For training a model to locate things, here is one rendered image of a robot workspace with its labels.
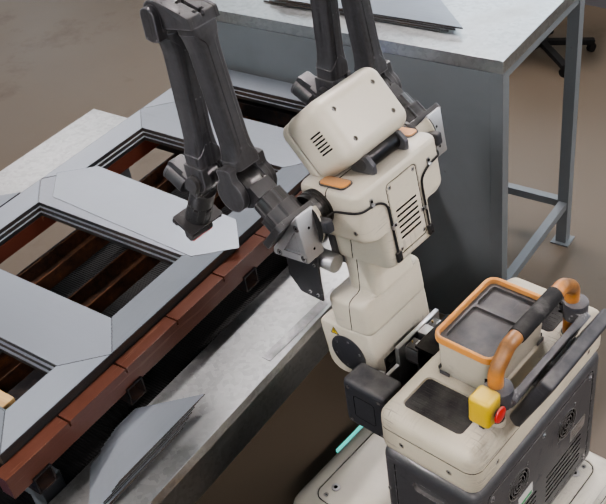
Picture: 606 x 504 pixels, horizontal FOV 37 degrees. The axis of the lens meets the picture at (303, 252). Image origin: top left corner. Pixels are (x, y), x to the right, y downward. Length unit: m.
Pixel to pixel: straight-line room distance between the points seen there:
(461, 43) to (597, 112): 1.81
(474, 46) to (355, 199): 1.03
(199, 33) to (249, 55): 1.45
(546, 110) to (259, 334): 2.48
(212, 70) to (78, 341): 0.79
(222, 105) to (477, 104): 1.14
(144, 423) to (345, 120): 0.84
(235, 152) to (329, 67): 0.44
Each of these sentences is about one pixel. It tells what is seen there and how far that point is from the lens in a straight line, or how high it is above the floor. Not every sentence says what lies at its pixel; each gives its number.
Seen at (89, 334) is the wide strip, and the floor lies 0.85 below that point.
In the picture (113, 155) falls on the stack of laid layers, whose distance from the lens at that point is 2.91.
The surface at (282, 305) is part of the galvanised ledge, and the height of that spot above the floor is 0.68.
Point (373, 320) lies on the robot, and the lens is 2.08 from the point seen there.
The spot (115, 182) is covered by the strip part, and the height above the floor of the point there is 0.85.
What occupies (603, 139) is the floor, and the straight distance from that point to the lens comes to 4.28.
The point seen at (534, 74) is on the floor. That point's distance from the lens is 4.79.
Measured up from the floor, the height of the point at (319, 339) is 0.38.
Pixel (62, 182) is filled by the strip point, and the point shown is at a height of 0.85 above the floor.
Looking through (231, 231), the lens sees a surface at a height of 0.85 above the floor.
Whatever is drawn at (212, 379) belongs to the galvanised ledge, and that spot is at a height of 0.68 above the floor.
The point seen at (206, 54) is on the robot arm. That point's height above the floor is 1.53.
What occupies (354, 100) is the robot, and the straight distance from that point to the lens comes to 1.86.
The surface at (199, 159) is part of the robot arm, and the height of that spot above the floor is 1.28.
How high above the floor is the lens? 2.27
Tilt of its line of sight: 38 degrees down
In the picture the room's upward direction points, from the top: 9 degrees counter-clockwise
